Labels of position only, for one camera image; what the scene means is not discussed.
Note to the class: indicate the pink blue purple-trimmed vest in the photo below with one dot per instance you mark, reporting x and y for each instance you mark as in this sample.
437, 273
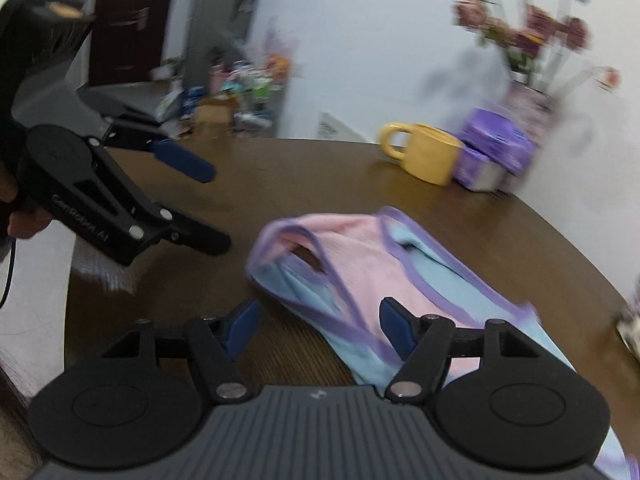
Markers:
360, 265

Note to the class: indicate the purple tissue pack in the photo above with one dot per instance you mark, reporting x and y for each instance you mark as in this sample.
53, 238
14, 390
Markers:
495, 140
480, 172

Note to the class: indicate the dark wooden door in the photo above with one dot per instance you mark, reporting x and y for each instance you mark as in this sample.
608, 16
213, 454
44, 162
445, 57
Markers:
132, 20

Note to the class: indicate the household clutter pile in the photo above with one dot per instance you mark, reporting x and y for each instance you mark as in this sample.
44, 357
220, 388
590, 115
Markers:
230, 95

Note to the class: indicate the person's left hand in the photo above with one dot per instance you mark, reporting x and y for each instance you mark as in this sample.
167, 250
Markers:
30, 222

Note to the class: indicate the yellow mug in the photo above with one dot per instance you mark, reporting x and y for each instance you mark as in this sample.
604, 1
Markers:
430, 157

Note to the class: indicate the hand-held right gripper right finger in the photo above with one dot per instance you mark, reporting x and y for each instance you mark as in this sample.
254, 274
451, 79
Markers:
397, 332

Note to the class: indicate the cream flower-print folded garment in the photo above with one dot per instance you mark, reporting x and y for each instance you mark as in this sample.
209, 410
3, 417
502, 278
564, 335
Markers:
631, 325

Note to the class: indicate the dried rose bouquet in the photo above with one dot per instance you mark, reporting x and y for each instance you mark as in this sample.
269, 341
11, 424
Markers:
530, 25

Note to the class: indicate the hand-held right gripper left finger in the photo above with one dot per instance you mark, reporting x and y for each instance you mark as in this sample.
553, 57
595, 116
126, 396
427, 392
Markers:
242, 332

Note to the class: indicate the vase of dried roses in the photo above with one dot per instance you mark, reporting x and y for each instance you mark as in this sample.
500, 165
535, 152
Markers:
530, 105

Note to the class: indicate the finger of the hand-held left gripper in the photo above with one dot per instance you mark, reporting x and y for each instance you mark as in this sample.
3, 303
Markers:
185, 162
200, 242

